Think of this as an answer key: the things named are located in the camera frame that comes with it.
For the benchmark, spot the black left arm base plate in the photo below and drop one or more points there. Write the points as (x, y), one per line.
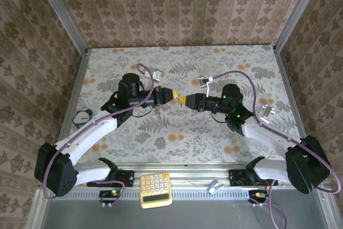
(126, 179)

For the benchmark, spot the black controller board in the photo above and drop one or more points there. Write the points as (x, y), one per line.
(257, 196)
(110, 195)

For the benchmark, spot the teal alarm clock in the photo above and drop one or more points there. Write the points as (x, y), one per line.
(82, 117)

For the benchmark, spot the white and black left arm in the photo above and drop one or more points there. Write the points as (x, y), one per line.
(88, 135)

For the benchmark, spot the aluminium frame post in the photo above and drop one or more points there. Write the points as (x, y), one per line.
(61, 14)
(297, 14)

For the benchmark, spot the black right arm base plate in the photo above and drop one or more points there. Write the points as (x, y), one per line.
(238, 179)

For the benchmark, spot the small blue white stapler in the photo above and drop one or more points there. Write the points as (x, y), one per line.
(215, 187)

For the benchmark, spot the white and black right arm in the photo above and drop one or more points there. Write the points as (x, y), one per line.
(268, 132)

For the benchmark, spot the silver metal bracket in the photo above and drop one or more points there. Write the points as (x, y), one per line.
(266, 112)

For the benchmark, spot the floral tablecloth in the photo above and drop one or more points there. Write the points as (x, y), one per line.
(187, 60)

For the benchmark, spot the yellow calculator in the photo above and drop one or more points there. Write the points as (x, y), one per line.
(156, 188)

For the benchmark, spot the aluminium table frame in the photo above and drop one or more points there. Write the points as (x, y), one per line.
(187, 168)

